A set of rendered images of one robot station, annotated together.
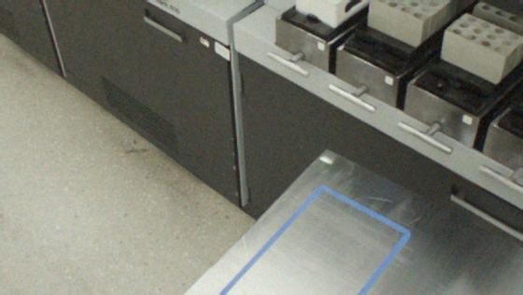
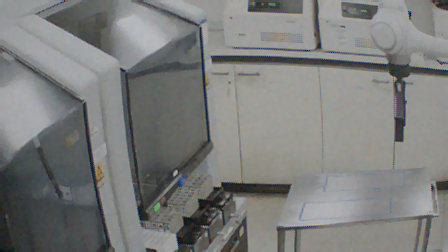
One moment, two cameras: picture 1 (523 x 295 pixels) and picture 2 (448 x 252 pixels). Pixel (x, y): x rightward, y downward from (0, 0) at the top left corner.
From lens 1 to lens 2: 2.51 m
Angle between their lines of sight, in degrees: 100
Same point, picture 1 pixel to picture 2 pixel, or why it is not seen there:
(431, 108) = (214, 227)
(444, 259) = (309, 196)
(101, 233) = not seen: outside the picture
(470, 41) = (190, 198)
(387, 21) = (175, 226)
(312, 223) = (318, 215)
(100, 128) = not seen: outside the picture
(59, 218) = not seen: outside the picture
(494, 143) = (225, 215)
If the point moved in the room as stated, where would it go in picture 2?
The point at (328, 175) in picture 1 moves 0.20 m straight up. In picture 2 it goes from (292, 221) to (291, 164)
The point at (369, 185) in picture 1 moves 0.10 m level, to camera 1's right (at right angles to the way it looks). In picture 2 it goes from (288, 214) to (271, 206)
